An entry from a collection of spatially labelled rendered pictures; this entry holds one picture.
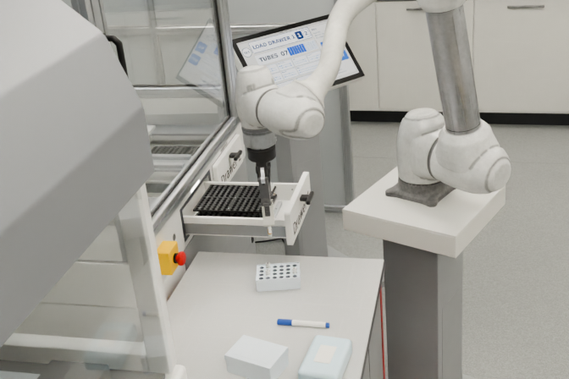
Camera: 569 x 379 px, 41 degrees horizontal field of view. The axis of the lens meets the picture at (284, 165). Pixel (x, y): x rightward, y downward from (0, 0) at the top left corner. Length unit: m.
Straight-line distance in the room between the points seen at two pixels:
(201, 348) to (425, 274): 0.87
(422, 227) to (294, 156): 1.08
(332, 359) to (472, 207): 0.79
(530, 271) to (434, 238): 1.44
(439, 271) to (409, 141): 0.44
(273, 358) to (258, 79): 0.67
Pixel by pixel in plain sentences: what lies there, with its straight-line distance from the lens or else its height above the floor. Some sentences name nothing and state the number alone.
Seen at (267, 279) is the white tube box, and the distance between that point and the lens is 2.17.
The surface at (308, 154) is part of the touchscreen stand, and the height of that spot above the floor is 0.65.
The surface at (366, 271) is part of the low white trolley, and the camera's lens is 2.24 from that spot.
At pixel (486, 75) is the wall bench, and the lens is 5.15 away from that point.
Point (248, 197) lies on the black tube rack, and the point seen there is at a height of 0.90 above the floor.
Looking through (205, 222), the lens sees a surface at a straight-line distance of 2.34.
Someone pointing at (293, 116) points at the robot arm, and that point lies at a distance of 1.77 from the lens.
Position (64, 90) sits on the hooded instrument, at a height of 1.60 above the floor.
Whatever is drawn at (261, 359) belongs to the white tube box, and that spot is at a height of 0.81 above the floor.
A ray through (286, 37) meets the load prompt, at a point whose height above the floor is 1.16.
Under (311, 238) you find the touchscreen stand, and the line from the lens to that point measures 3.47.
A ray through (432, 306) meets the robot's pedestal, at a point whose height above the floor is 0.47.
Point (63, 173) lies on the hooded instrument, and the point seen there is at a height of 1.50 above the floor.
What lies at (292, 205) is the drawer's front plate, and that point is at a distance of 2.26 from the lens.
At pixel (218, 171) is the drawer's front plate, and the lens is 2.60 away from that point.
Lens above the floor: 1.96
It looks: 24 degrees down
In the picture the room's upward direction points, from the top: 5 degrees counter-clockwise
